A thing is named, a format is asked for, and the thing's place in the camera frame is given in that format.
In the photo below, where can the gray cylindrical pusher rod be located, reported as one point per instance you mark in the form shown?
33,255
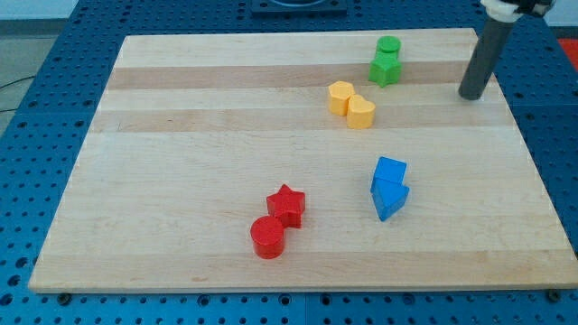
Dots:
484,58

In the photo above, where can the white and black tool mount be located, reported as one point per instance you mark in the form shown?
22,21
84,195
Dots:
509,11

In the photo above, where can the green circle block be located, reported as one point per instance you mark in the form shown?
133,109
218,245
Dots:
388,45

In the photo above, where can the green star block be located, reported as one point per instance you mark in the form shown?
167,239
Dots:
384,69

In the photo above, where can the red star block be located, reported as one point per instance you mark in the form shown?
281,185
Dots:
288,205

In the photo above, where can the red circle block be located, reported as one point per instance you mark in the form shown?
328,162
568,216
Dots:
267,234

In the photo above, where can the yellow heart block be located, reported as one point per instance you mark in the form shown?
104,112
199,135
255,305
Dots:
361,113

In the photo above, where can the yellow hexagon block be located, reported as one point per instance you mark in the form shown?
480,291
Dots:
339,94

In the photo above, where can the blue cube block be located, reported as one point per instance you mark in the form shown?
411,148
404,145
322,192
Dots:
388,169

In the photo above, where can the blue triangle block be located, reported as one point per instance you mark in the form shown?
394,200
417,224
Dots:
388,197

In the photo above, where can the wooden board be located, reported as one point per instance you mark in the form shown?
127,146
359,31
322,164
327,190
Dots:
193,132

